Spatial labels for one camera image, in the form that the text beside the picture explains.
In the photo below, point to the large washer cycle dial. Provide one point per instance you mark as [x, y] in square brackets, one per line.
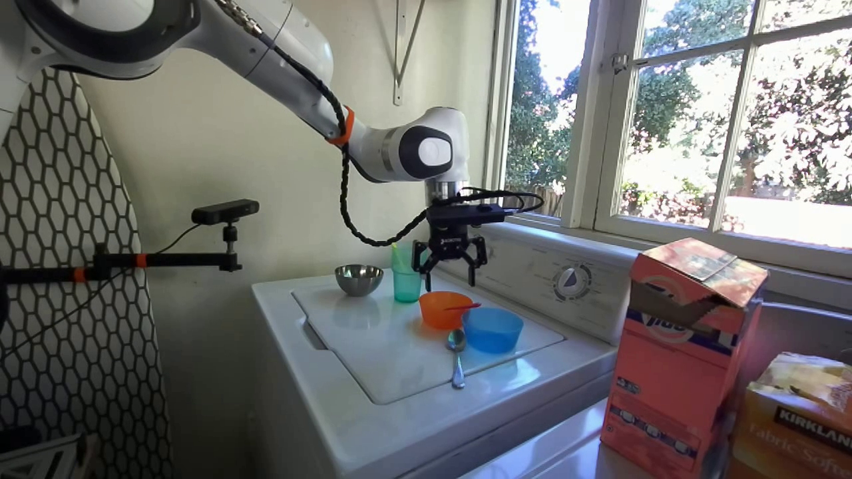
[574, 282]

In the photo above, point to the white window frame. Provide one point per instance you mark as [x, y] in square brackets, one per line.
[604, 134]

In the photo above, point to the black external camera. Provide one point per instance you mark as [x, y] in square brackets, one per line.
[224, 210]

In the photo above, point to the white dryer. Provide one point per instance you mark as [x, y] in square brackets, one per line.
[550, 443]

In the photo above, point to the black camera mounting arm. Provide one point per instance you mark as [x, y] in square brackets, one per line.
[168, 258]

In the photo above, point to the brown Kirkland cardboard box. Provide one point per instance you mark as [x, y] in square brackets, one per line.
[789, 416]

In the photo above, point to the small metal bowl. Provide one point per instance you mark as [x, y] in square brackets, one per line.
[357, 281]

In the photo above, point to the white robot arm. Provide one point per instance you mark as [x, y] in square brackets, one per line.
[257, 42]

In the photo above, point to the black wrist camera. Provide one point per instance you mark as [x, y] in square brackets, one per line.
[484, 214]

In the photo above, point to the pink detergent box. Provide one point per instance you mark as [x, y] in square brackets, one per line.
[674, 355]

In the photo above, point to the white washer lid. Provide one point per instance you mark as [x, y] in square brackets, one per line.
[389, 355]

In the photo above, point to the green translucent plastic cup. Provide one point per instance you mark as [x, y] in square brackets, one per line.
[408, 286]

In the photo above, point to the metal spoon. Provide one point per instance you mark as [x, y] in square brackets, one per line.
[457, 340]

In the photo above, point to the honeycomb pattern ironing board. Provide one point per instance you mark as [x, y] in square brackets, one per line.
[62, 266]

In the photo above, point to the blue plastic bowl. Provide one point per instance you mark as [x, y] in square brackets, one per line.
[493, 331]

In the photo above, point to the white washing machine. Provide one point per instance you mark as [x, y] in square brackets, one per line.
[356, 426]

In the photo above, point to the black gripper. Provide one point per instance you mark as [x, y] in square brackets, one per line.
[453, 234]

